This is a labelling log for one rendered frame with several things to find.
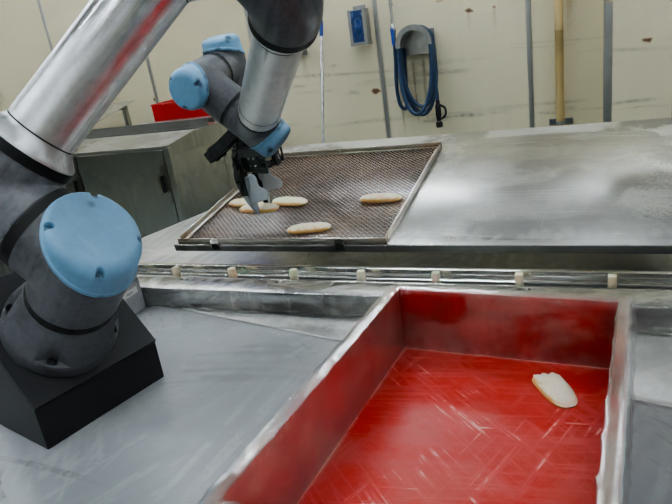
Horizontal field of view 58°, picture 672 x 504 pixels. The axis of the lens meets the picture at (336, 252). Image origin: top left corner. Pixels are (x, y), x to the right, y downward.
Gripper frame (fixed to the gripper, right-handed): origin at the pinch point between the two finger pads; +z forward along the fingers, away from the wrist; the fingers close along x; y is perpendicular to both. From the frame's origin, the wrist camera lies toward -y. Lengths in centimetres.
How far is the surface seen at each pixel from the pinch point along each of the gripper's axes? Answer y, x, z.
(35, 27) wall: -457, 334, -20
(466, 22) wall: -46, 353, 32
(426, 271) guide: 40.5, -10.8, 8.0
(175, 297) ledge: -6.1, -26.1, 7.4
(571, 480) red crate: 70, -54, 4
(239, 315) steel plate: 9.2, -27.1, 9.4
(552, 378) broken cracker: 66, -37, 5
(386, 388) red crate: 45, -43, 6
